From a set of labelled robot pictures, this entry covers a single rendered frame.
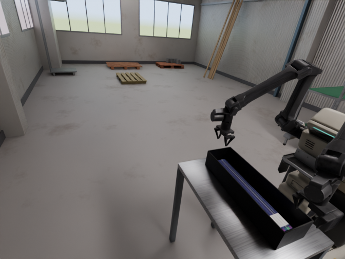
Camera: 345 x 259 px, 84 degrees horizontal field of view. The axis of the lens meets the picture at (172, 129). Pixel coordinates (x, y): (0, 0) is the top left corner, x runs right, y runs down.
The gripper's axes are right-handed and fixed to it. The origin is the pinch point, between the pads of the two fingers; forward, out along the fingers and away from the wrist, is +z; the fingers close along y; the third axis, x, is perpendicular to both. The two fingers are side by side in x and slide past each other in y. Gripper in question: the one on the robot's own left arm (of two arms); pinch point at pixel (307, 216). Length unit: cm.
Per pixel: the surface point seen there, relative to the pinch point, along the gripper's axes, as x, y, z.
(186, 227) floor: -8, -68, 97
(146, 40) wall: 166, -839, 4
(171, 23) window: 277, -841, -68
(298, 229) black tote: -1.4, 0.2, 7.3
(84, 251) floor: -92, -76, 96
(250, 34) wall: 424, -522, -53
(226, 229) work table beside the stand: -23.4, -14.2, 16.6
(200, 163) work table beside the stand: -11, -59, 17
